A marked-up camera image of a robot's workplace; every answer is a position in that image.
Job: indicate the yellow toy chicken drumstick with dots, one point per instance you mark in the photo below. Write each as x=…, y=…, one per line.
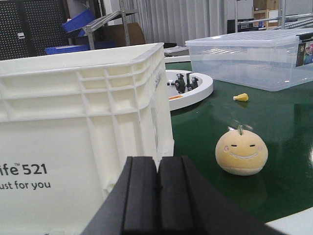
x=241, y=97

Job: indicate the blue tilted storage bin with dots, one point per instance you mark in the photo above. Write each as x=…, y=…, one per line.
x=79, y=21

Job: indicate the yellow smiling plush ball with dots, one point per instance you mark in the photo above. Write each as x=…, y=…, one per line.
x=241, y=152

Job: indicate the blue flat storage bin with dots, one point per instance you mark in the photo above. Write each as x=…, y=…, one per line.
x=78, y=48

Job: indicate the clear plastic storage bin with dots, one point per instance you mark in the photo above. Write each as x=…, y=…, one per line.
x=270, y=60

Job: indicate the white round turntable hub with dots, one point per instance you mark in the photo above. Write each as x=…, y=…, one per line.
x=186, y=88

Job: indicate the brown cardboard box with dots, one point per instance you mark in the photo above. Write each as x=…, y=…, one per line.
x=116, y=34

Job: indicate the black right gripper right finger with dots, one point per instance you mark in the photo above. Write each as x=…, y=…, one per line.
x=190, y=205

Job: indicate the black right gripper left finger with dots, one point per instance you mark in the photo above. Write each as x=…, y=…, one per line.
x=131, y=207

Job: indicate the black pegboard panel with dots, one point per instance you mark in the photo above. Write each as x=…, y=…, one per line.
x=28, y=27

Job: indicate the white plastic tote crate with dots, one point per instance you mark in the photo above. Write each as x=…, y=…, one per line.
x=67, y=124

